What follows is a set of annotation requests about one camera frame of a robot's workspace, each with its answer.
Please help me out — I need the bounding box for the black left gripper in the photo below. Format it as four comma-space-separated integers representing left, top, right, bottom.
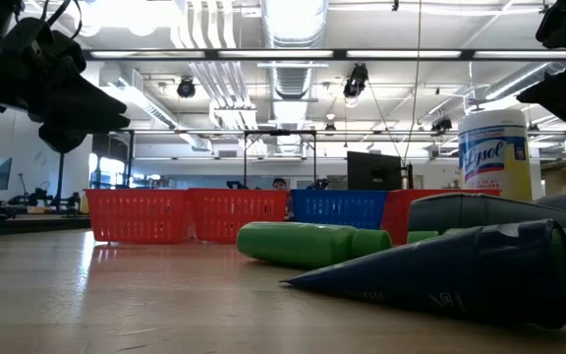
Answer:
0, 17, 132, 154

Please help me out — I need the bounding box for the Lysol wipes canister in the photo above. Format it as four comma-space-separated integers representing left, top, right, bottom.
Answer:
458, 108, 534, 204

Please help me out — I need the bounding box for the red plastic mesh basket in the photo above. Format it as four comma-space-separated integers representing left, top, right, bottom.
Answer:
85, 188, 197, 246
188, 188, 290, 245
379, 189, 501, 247

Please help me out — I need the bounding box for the dark background table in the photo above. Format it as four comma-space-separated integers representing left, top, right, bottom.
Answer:
0, 213, 92, 238

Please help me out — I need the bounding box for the dark green flat object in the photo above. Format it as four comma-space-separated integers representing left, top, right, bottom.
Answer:
408, 192, 566, 235

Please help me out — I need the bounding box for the dark blue cone bag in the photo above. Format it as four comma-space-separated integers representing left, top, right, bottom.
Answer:
280, 219, 566, 330

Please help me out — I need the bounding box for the black computer monitor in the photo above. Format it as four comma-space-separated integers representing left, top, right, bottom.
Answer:
346, 150, 405, 192

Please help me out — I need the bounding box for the black overhead beam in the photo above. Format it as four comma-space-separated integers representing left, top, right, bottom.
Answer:
81, 47, 566, 62

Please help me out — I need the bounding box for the blue plastic mesh basket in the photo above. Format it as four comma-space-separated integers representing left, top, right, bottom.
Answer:
291, 189, 389, 232

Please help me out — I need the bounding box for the black background stand frame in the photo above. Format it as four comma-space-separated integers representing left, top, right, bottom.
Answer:
55, 128, 137, 208

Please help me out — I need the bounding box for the black ceiling camera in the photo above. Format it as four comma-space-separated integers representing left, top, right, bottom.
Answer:
430, 116, 454, 135
176, 77, 198, 99
342, 63, 369, 99

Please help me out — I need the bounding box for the thin hanging cable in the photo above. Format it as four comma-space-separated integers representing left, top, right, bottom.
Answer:
402, 0, 423, 166

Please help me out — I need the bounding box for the black background rig frame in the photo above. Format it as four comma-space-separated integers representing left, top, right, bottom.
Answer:
242, 129, 318, 191

